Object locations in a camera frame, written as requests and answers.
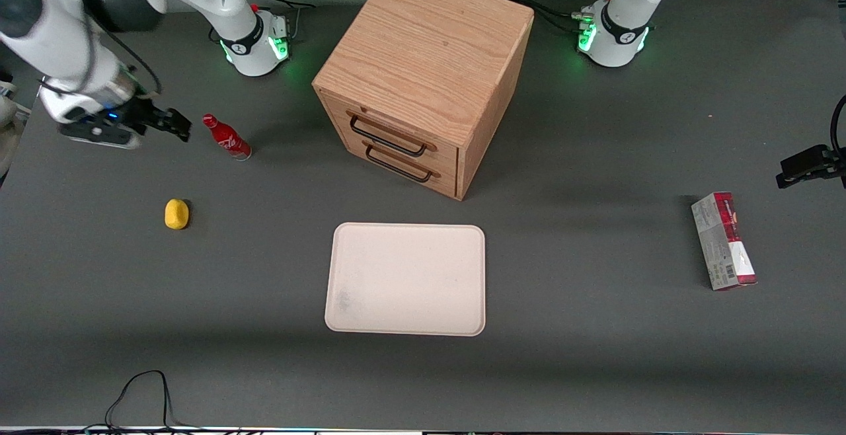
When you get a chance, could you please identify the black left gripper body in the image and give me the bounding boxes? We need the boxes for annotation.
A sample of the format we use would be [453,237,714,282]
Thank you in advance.
[823,148,846,190]

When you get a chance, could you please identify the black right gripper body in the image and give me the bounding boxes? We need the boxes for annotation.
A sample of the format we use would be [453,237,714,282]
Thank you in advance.
[111,94,164,136]

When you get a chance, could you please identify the red coke bottle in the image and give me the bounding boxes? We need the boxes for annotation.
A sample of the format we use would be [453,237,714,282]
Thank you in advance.
[202,113,252,161]

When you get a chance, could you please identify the white rectangular tray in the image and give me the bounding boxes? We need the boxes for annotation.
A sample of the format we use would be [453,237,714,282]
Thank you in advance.
[324,222,487,337]

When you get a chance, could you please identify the yellow lemon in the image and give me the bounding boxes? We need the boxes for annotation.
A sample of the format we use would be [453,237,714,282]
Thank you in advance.
[164,198,191,231]

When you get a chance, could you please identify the grey and red carton box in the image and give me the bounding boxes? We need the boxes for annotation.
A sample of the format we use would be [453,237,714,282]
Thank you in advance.
[691,191,759,292]

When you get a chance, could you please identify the wooden drawer cabinet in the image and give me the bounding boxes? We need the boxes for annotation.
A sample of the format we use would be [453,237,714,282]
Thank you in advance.
[311,0,535,202]

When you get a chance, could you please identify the wooden drawer front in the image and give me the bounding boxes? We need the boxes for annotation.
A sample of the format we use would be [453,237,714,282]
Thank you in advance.
[334,124,459,198]
[320,93,461,170]

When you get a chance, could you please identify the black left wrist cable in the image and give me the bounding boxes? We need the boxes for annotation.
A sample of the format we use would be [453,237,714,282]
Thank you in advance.
[829,94,846,159]

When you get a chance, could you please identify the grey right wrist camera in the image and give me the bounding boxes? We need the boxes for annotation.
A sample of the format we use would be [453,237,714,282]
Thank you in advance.
[58,119,141,151]

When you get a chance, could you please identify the black metal drawer handle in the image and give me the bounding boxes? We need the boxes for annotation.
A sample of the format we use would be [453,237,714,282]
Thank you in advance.
[365,144,434,184]
[348,114,428,158]

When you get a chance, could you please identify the thin black looped cable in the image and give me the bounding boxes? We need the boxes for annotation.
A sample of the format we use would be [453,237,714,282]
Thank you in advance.
[79,370,219,434]

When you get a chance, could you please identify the thick black left base cable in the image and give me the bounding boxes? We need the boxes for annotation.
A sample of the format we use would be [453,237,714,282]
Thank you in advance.
[504,0,590,34]

